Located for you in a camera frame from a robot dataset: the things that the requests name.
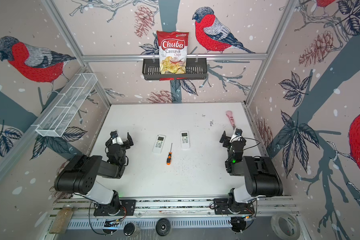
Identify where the black round cap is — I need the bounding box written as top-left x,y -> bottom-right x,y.
123,222 -> 141,238

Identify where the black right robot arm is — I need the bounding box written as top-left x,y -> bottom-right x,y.
220,128 -> 284,215

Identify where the clear tape roll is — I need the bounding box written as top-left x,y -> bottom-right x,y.
271,213 -> 301,240

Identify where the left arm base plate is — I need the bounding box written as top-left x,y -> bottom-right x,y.
94,199 -> 137,217

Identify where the glass jar with grains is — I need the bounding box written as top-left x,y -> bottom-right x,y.
49,205 -> 74,234

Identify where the orange black screwdriver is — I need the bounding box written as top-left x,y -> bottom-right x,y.
166,143 -> 173,165

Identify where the Chuba cassava chips bag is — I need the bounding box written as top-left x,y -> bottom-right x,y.
157,31 -> 189,74

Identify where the black wire basket shelf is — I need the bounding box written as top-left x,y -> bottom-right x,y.
142,58 -> 208,81

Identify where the white mesh wall shelf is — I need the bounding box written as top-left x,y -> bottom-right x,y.
36,73 -> 98,137

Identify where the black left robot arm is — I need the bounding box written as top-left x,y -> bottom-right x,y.
54,131 -> 136,217

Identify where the black round speaker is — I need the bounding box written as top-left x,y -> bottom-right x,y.
155,218 -> 172,237

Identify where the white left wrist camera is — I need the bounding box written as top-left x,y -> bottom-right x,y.
111,136 -> 124,145

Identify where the pink handled knife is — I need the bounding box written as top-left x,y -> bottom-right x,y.
226,111 -> 236,130

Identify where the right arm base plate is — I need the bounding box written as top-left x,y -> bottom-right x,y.
212,198 -> 255,215

